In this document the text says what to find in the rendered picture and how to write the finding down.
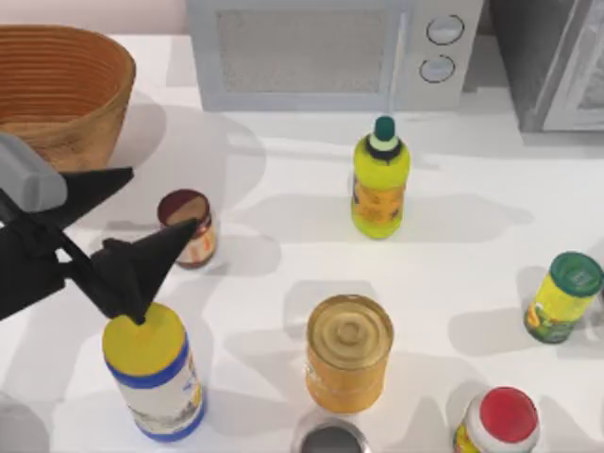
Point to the yellow jar with red lid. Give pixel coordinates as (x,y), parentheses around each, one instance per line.
(500,422)

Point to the yellow jar with green lid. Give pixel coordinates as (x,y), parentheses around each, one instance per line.
(559,302)

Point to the orange can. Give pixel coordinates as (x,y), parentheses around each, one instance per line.
(349,349)

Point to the pale grey rounded box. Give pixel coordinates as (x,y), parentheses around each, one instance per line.
(28,179)

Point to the white jar with yellow lid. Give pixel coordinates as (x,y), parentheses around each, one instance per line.
(156,377)

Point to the yellow bottle with green cap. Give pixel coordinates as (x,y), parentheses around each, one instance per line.
(380,189)

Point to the pale grey cabinet door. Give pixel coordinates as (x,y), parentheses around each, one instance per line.
(582,71)

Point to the microwave round knob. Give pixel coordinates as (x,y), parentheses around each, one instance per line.
(444,28)
(437,69)

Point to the silver can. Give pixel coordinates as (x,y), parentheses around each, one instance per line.
(330,439)

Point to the grey cabinet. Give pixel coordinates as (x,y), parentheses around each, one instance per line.
(524,56)

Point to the microwave oven door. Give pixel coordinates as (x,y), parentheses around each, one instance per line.
(297,52)

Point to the pale microwave oven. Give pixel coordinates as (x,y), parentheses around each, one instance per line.
(453,101)

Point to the brown woven basket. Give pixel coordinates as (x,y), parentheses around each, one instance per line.
(61,85)

